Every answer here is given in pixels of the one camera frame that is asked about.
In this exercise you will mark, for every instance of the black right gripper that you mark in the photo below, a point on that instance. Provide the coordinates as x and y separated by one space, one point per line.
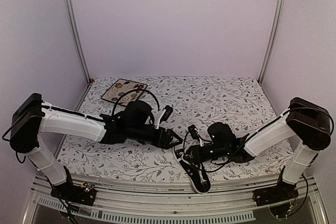
197 155

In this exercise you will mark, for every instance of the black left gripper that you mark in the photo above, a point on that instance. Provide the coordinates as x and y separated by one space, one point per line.
165 144

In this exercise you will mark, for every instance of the black canvas sneaker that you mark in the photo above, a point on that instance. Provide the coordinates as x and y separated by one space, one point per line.
200 189

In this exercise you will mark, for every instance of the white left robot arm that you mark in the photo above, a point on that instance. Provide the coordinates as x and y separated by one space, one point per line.
34 116

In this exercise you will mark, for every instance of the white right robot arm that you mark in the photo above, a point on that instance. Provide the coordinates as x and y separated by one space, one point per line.
311 123

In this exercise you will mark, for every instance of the floral patterned table mat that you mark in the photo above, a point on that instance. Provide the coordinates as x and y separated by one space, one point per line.
199 101

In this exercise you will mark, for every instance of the square floral ceramic plate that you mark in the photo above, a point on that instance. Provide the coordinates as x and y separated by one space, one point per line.
122 86

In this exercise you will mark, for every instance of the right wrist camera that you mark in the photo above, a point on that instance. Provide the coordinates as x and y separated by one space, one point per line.
195 135

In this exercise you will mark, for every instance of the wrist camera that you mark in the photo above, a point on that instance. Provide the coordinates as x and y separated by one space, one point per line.
162 115
195 135

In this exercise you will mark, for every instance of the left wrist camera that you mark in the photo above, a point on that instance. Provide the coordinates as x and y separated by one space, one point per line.
162 115

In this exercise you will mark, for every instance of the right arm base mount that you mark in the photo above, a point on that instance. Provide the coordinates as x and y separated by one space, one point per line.
279 193

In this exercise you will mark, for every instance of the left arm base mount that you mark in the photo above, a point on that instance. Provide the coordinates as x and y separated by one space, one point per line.
75 194

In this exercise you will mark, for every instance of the aluminium front rail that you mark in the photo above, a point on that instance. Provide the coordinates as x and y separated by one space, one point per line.
121 201

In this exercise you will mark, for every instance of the right aluminium frame post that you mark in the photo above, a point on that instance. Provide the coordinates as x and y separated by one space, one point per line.
271 41

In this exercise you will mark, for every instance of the aluminium frame post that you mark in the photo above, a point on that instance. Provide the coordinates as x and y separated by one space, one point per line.
271 41
76 39

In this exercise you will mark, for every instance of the left aluminium frame post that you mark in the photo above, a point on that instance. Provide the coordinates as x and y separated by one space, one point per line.
76 39

